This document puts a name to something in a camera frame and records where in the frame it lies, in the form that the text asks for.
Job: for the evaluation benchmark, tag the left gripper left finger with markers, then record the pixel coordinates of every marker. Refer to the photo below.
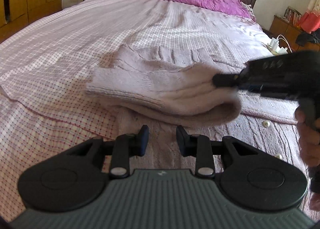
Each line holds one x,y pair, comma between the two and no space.
124,147

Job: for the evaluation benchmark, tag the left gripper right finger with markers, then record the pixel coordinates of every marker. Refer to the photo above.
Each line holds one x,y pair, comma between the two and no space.
200,147

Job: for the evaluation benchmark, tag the lilac cable knit cardigan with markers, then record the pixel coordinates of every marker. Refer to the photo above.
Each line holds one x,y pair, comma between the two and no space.
165,88

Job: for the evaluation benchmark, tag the person right hand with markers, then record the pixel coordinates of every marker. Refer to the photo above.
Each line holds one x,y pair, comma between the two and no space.
308,141

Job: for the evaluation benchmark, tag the white charger plug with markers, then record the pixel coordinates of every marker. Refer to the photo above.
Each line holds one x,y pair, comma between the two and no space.
282,50
274,43

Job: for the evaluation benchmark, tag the beige power strip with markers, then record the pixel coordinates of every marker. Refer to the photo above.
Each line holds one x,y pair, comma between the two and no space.
276,51

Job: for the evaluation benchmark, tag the black garment on sideboard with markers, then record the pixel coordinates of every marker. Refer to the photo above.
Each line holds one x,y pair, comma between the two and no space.
305,38

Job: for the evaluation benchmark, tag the wooden sideboard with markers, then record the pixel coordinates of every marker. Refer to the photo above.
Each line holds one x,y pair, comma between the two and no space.
290,32

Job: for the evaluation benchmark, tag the orange white curtain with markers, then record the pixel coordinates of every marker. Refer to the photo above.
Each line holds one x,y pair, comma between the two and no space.
310,20

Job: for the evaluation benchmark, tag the row of books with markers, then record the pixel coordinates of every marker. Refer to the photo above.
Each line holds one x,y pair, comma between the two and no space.
292,15

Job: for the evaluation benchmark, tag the pink checkered bed sheet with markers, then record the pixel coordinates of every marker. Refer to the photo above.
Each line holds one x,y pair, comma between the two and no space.
45,66

